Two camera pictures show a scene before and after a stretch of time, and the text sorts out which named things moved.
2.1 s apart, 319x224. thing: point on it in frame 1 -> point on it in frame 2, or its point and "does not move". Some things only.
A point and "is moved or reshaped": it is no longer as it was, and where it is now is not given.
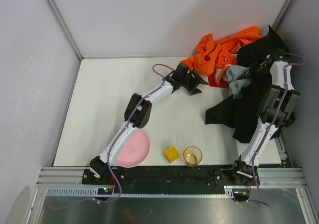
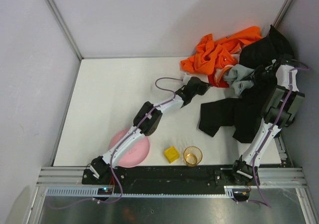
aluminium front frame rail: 267,176 does not move
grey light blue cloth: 233,75 does not move
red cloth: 212,82 does not move
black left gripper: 190,80 -> 202,86
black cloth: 240,111 is moved or reshaped
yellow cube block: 172,154 does not move
